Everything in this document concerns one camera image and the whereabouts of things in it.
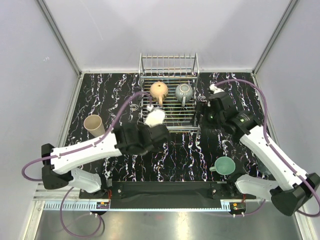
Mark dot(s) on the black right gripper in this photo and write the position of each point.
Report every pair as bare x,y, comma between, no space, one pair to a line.
202,108

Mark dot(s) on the grey speckled ceramic mug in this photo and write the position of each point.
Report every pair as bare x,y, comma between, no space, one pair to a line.
183,93

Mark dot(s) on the tan round ceramic mug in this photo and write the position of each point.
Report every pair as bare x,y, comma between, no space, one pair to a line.
159,92

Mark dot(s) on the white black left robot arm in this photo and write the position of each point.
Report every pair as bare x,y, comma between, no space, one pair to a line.
61,167

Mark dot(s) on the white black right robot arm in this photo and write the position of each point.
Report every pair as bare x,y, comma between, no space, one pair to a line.
292,186

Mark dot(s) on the mint green mug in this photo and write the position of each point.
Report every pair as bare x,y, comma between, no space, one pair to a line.
224,166

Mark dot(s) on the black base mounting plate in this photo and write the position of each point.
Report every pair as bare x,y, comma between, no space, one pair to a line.
218,190

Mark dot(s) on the beige tall tumbler cup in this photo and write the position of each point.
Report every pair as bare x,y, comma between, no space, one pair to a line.
94,125

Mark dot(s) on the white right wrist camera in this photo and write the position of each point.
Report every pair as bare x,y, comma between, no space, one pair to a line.
213,89

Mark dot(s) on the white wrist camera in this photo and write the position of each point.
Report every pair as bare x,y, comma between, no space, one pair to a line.
213,89
155,116

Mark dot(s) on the silver wire dish rack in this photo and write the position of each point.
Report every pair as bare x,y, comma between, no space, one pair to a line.
173,70

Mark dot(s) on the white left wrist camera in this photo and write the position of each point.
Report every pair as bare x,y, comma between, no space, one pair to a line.
155,116

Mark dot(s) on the aluminium slotted rail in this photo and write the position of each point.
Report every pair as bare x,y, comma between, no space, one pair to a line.
116,206

